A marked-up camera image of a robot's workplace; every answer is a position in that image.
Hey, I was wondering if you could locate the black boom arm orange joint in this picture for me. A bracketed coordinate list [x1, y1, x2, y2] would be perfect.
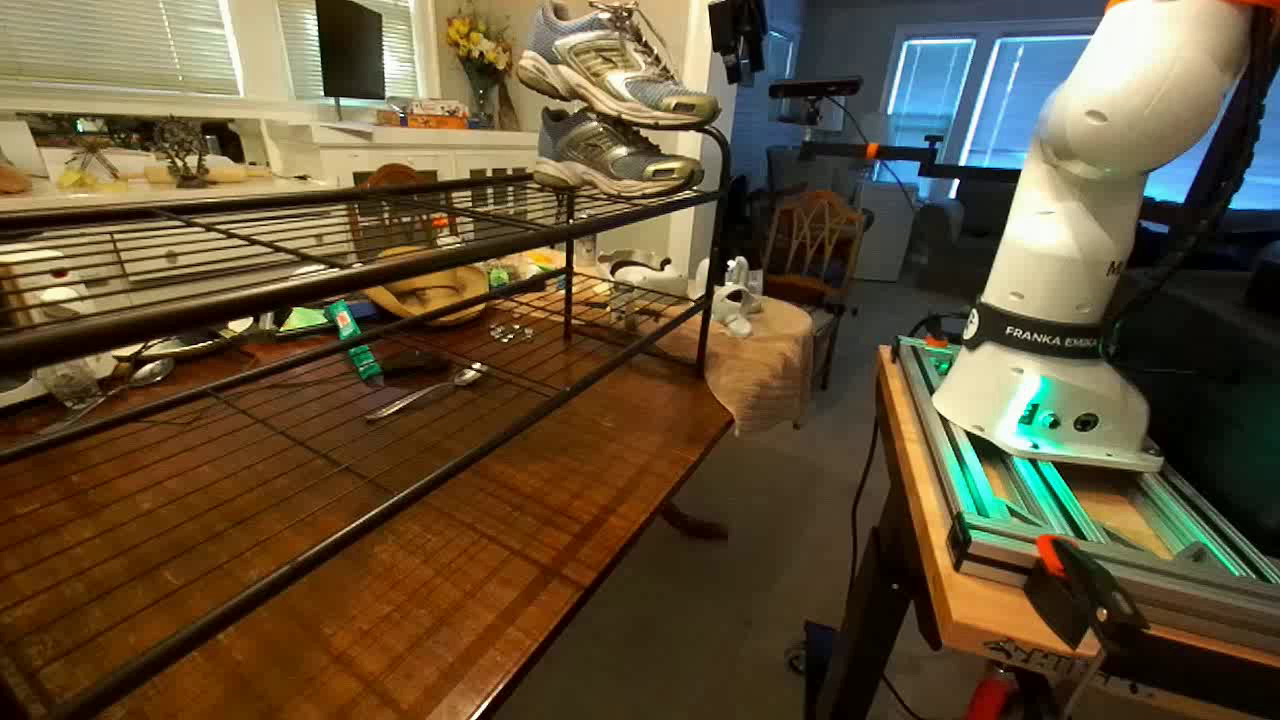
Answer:
[797, 134, 969, 182]

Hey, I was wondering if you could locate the black metal shoe rack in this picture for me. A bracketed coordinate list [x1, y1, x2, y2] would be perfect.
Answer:
[0, 122, 737, 720]

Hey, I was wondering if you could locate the white ceramic figurine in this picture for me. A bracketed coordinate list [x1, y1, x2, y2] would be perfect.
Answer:
[713, 251, 763, 341]

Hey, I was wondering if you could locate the beige cloth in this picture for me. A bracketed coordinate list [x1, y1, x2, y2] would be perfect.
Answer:
[657, 284, 825, 439]

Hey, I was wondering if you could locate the silver metal spoon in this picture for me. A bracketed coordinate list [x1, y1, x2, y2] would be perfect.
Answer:
[360, 359, 495, 428]

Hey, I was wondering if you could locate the wooden chair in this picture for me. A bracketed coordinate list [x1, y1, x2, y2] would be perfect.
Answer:
[758, 185, 872, 393]

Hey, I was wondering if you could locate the green toothbrush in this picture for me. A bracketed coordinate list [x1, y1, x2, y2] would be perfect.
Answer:
[321, 298, 387, 389]

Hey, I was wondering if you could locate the wooden workbench board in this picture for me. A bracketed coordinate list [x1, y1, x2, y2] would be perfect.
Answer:
[872, 341, 1111, 663]

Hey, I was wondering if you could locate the green cloth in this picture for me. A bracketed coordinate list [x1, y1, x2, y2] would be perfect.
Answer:
[271, 300, 337, 341]

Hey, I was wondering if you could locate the black workbench leg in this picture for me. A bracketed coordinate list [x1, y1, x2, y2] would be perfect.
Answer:
[818, 516, 929, 720]

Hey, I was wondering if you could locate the yellow flower bouquet vase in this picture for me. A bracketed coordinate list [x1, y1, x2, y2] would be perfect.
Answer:
[441, 8, 519, 134]

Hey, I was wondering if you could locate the black flat monitor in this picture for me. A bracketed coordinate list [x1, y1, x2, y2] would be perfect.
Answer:
[312, 0, 393, 103]

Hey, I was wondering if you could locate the black orange clamp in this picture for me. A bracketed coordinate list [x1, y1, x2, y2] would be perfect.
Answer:
[1025, 531, 1151, 652]

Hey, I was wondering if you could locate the white window blind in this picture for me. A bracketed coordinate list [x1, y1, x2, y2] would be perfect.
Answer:
[0, 0, 243, 102]

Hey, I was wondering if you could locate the black camera bar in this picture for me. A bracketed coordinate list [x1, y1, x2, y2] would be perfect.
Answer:
[763, 74, 868, 103]

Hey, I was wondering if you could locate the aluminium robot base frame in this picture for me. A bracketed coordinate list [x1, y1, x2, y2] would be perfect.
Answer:
[893, 332, 1280, 655]

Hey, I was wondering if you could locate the red clamp handle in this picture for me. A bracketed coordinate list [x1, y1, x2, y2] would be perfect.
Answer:
[964, 663, 1025, 720]

